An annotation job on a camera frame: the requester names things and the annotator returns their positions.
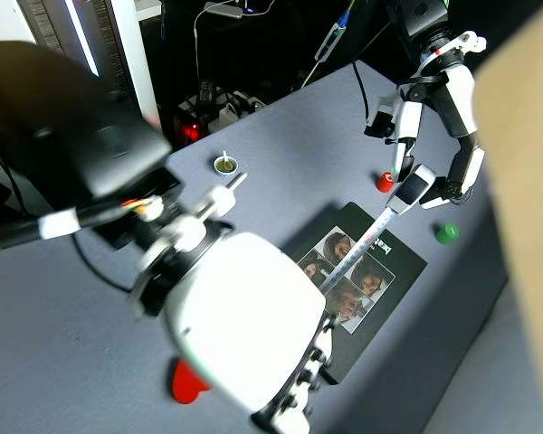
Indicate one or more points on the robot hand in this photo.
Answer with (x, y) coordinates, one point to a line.
(457, 108)
(244, 316)

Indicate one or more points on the grey tape measure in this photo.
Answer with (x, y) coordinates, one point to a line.
(414, 187)

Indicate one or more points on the Let It Be album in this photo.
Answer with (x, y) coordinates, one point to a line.
(389, 289)

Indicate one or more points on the blurred beige foreground object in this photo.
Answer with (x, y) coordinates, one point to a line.
(525, 135)

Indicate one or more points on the red heart block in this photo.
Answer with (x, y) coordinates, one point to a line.
(185, 384)

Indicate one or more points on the red cylinder block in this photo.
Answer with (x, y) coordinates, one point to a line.
(383, 183)

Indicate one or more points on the green cylinder block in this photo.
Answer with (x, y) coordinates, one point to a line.
(447, 233)

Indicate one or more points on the small cup with spoon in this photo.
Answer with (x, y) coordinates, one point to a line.
(225, 166)

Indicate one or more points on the red glowing light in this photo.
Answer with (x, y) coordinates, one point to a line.
(191, 132)

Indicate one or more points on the grey table cloth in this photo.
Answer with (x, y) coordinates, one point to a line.
(50, 361)

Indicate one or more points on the white power strip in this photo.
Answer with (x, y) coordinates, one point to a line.
(246, 105)

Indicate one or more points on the black power adapter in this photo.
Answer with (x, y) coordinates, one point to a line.
(207, 92)

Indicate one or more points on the silver flat device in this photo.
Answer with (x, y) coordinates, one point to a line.
(224, 10)

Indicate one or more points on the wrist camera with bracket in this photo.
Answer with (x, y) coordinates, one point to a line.
(380, 123)

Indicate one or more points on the white vertical stand post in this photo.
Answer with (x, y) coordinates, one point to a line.
(126, 45)

